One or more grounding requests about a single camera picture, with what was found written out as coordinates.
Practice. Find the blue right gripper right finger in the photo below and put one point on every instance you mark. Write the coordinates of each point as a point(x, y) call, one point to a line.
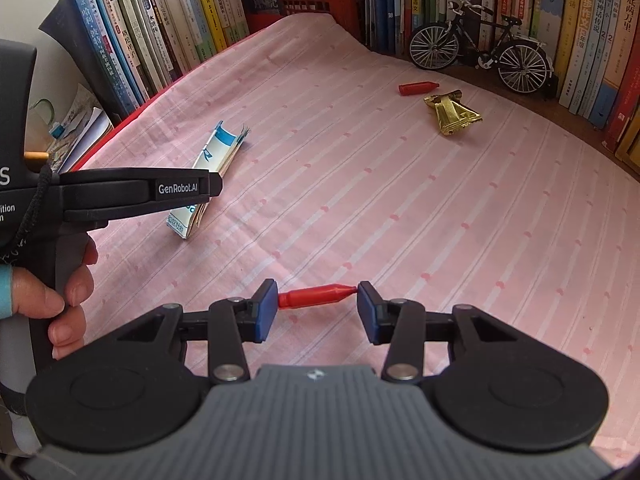
point(399, 323)

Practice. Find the centre row of books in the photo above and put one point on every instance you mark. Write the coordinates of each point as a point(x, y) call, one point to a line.
point(582, 53)

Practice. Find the black miniature bicycle model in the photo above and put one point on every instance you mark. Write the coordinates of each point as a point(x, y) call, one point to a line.
point(474, 35)

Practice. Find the person's left hand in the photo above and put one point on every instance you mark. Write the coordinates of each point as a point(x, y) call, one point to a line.
point(22, 293)

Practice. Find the row of books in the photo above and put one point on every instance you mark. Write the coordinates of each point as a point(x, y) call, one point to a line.
point(582, 53)
point(153, 43)

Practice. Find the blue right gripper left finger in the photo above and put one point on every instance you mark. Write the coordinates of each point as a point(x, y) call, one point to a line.
point(233, 321)

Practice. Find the magazine on red box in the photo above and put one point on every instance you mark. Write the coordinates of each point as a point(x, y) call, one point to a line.
point(84, 124)

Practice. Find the pink striped tablecloth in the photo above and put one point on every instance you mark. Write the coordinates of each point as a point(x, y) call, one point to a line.
point(341, 179)

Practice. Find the small gold foil wrapper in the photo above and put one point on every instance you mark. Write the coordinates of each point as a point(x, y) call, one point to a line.
point(452, 116)

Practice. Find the red crayon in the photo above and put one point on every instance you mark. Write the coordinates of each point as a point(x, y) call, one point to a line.
point(314, 296)
point(417, 88)

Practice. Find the dark blue leaning book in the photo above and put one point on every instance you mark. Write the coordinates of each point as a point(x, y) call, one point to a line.
point(70, 23)

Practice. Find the left row of books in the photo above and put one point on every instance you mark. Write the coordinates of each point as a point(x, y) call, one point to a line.
point(153, 43)

